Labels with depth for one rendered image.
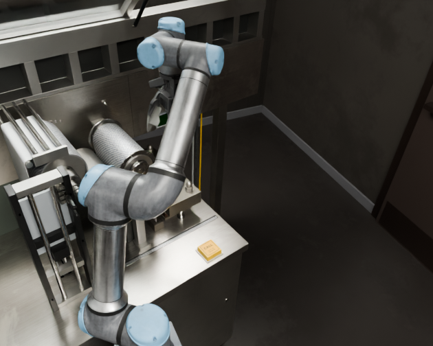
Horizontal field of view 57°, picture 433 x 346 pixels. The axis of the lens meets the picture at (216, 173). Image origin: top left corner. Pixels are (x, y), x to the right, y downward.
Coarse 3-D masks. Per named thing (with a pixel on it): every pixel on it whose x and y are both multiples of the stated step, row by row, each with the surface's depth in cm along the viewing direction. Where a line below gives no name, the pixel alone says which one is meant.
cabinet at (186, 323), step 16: (240, 256) 172; (224, 272) 170; (192, 288) 160; (208, 288) 169; (224, 288) 178; (160, 304) 151; (176, 304) 159; (192, 304) 168; (208, 304) 177; (224, 304) 187; (176, 320) 166; (192, 320) 176; (208, 320) 186; (224, 320) 197; (192, 336) 184; (208, 336) 196; (224, 336) 209
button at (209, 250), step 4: (208, 240) 161; (204, 244) 159; (208, 244) 160; (212, 244) 160; (200, 248) 158; (204, 248) 158; (208, 248) 158; (212, 248) 158; (216, 248) 158; (200, 252) 158; (204, 252) 156; (208, 252) 157; (212, 252) 157; (216, 252) 157; (220, 252) 158; (204, 256) 156; (208, 256) 155; (212, 256) 156; (208, 260) 156
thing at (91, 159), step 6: (78, 150) 153; (84, 150) 153; (90, 150) 155; (84, 156) 150; (90, 156) 151; (96, 156) 154; (90, 162) 148; (96, 162) 148; (102, 162) 153; (90, 168) 145
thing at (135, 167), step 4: (140, 160) 141; (136, 164) 140; (140, 164) 140; (144, 164) 142; (132, 168) 140; (136, 168) 140; (140, 168) 142; (144, 168) 143; (140, 172) 142; (144, 172) 144
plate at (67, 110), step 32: (224, 64) 188; (256, 64) 202; (64, 96) 147; (96, 96) 155; (128, 96) 164; (224, 96) 200; (0, 128) 138; (64, 128) 154; (128, 128) 173; (0, 160) 145
